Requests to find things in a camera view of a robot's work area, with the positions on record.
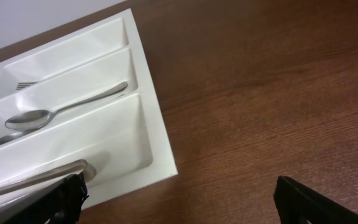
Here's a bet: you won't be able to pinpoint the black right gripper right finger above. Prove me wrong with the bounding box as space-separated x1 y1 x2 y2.
273 175 358 224

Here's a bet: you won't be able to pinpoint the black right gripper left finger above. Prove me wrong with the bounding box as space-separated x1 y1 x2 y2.
0 173 89 224

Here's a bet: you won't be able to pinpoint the steel tongs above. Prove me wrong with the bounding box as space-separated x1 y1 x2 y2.
0 159 97 196

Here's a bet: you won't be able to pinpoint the steel spoon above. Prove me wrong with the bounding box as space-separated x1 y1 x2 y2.
4 82 129 131
0 129 37 145

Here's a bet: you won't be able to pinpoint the steel fork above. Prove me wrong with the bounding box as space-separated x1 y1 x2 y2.
16 82 37 90

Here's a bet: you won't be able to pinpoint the white cutlery tray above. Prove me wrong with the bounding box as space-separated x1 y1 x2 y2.
0 9 178 208

